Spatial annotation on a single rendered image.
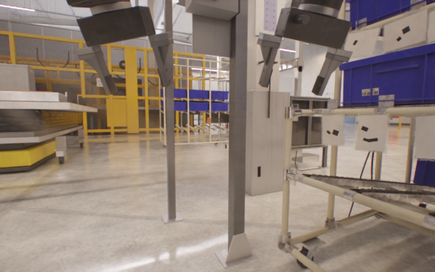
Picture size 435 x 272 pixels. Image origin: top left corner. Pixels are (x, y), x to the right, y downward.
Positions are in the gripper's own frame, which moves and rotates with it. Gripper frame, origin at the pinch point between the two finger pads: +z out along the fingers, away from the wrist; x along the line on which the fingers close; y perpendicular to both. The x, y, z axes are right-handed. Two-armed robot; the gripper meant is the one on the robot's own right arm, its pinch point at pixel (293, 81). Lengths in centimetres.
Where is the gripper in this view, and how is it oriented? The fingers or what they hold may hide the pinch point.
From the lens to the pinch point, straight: 51.6
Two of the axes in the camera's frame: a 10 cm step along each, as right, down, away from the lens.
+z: -1.8, 8.7, 4.6
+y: 1.2, 4.9, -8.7
